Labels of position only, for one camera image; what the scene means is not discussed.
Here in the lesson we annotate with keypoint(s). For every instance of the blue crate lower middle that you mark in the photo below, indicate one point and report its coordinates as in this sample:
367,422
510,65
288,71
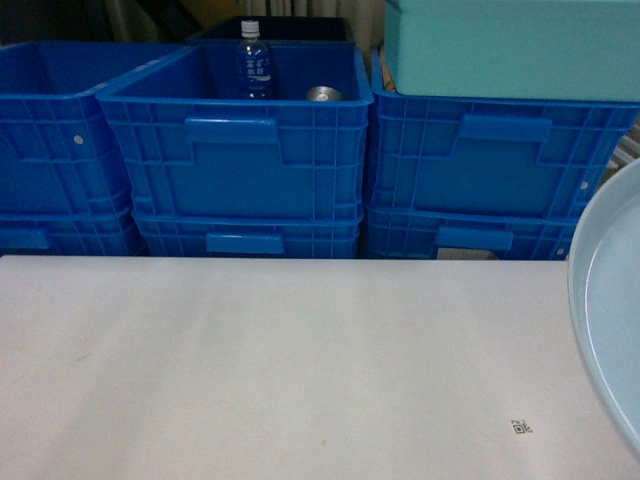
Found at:
193,236

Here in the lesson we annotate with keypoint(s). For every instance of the blue crate upper middle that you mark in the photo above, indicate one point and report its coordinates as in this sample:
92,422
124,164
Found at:
193,146

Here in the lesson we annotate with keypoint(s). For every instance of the blue crate upper left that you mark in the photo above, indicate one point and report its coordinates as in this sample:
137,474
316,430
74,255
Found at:
58,153

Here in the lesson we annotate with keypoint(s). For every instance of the teal box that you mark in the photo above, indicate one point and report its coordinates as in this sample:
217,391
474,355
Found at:
547,50

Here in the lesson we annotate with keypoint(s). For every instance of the blue crate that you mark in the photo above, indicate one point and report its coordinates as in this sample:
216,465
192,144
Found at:
113,234
193,146
58,153
499,157
193,236
393,233

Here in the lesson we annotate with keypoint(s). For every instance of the clear water bottle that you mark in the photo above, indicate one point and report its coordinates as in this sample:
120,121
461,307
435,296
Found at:
253,62

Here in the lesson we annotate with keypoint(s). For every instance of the dark crate behind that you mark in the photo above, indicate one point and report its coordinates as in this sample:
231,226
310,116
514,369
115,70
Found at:
285,28

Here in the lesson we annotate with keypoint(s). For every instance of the blue crate upper right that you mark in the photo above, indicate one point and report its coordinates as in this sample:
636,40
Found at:
499,157

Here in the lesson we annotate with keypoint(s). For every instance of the blue crate lower left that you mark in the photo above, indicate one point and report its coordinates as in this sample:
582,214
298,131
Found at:
113,234

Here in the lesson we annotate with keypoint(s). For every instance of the silver metal can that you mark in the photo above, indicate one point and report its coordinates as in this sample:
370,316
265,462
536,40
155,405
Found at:
324,94

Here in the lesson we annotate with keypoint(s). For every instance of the light blue round tray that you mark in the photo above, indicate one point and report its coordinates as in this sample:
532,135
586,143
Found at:
603,295

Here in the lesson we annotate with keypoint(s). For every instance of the blue crate lower right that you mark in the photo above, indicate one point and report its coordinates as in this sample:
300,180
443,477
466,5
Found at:
393,233

